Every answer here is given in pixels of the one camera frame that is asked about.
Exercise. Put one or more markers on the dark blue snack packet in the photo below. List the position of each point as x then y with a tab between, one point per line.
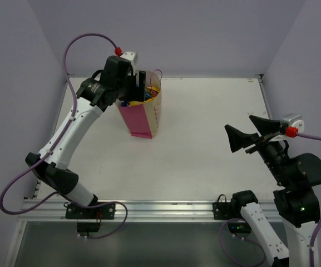
148	98

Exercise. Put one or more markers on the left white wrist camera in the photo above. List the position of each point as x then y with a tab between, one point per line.
132	57

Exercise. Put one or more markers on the black controller box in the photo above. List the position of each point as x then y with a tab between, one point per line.
87	228
239	227

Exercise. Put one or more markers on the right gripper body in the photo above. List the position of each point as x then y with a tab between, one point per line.
270	147

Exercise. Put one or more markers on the left black base bracket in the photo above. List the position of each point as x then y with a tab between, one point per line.
106	212

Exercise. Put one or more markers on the black base bracket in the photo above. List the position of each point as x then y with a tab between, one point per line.
106	212
222	209

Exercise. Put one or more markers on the left black controller box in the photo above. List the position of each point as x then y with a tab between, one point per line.
87	228

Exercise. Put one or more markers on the yellow M&M snack packet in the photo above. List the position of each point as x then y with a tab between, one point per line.
152	91

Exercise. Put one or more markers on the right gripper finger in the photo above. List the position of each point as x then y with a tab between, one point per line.
266	126
239	140

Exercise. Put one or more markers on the pink beige paper bag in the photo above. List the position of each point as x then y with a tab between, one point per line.
143	120

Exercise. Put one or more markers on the right black controller box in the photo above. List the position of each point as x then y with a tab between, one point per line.
239	227

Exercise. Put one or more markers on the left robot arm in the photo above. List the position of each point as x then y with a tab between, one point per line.
117	81

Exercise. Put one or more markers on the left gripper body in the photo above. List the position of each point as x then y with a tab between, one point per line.
140	85

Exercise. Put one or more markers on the aluminium mounting rail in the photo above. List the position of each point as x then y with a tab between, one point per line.
155	211

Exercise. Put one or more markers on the right black base bracket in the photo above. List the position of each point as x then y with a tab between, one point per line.
222	209

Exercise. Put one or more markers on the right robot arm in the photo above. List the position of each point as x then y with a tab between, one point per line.
295	202

